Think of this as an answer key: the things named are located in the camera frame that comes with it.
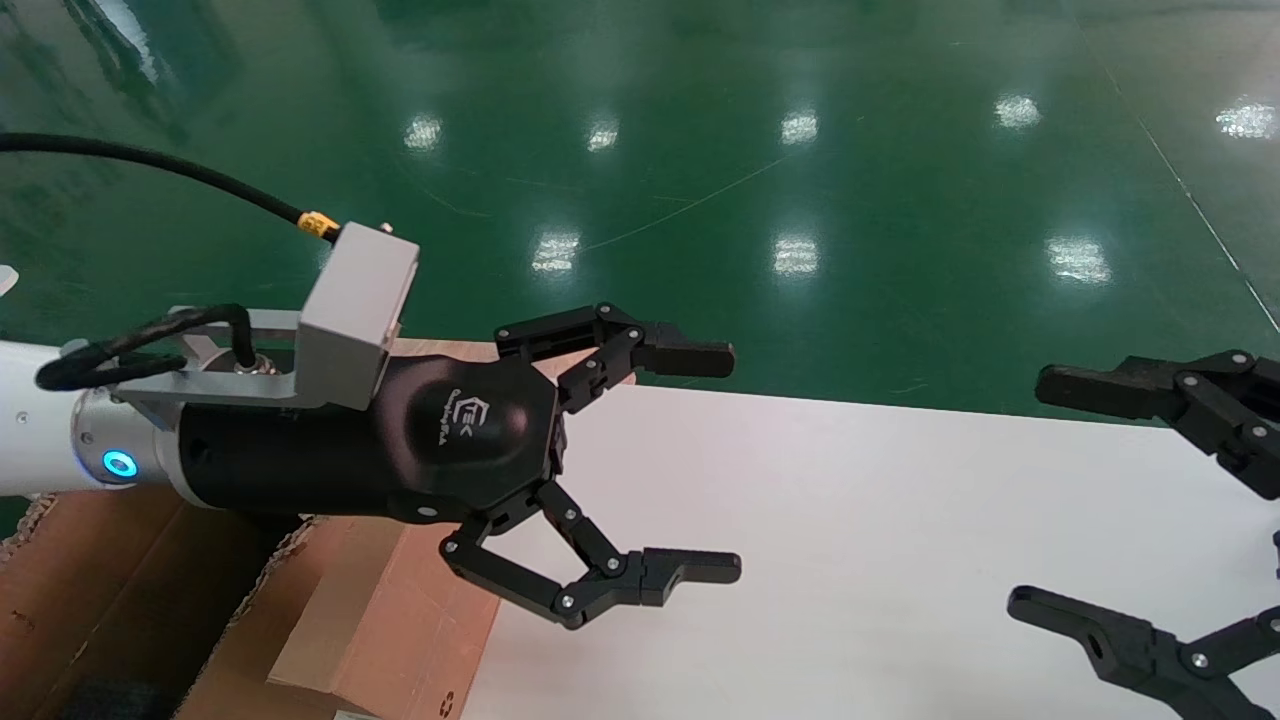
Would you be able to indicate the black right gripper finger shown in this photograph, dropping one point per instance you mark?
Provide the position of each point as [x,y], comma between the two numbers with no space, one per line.
[1200,400]
[1130,645]

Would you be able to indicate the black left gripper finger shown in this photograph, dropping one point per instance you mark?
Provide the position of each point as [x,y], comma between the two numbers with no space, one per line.
[690,360]
[690,567]

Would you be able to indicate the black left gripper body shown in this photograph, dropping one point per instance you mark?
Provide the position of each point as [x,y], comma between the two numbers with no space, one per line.
[450,440]

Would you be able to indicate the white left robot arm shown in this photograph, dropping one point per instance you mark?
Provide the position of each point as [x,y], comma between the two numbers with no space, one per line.
[40,420]

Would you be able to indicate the large open cardboard box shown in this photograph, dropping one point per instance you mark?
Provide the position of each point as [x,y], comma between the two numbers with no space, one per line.
[110,590]

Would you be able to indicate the wooden board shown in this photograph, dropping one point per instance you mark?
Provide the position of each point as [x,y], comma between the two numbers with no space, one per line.
[450,349]

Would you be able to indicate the small white plastic part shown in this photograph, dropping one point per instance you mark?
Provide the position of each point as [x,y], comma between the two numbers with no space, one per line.
[6,280]

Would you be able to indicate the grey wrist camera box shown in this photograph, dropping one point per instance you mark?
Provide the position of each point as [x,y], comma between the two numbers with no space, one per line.
[355,310]

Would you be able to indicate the silver camera mounting bracket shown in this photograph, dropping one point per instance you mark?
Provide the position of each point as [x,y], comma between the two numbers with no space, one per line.
[200,385]

